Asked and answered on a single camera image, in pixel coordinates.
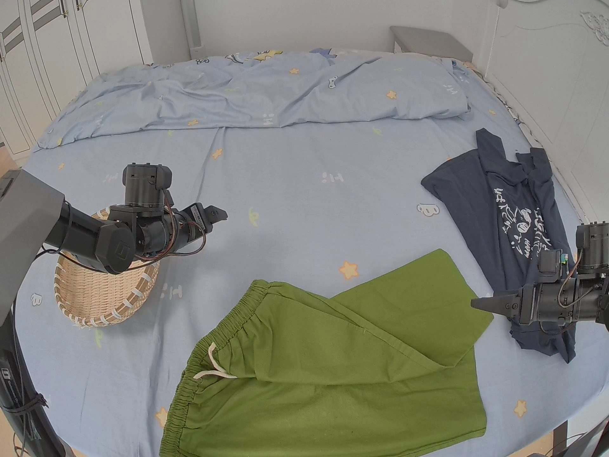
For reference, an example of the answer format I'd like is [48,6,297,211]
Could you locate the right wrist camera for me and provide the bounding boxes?
[538,249,570,285]

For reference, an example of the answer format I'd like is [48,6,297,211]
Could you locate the dark blue printed T-shirt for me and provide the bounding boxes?
[421,129,579,364]

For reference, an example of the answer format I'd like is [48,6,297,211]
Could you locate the pale blue quilt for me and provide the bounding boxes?
[33,48,473,151]

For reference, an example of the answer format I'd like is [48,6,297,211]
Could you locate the white wall pipe cover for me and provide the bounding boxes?
[178,0,206,60]

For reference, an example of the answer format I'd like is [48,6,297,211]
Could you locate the white wardrobe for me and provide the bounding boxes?
[0,0,154,157]

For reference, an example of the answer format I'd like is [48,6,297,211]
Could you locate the grey bedside table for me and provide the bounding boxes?
[389,26,475,62]

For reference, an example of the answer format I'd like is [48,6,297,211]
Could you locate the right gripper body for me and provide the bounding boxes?
[518,279,580,325]

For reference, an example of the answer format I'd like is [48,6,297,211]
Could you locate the bed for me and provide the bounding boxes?
[12,0,609,457]

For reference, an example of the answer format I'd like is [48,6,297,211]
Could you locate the green shorts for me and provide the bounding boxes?
[159,249,494,457]

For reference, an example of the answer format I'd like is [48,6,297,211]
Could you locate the round woven basket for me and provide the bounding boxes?
[54,210,160,330]

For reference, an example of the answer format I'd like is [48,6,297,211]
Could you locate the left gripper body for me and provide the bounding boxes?
[159,202,215,257]

